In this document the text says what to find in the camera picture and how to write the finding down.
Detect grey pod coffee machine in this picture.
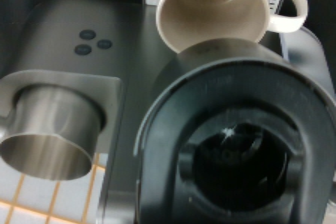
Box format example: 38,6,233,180
0,0,336,224

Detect stainless steel milk frother jug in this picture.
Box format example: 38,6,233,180
0,86,104,181

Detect white ceramic coffee mug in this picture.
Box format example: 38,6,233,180
156,0,309,52

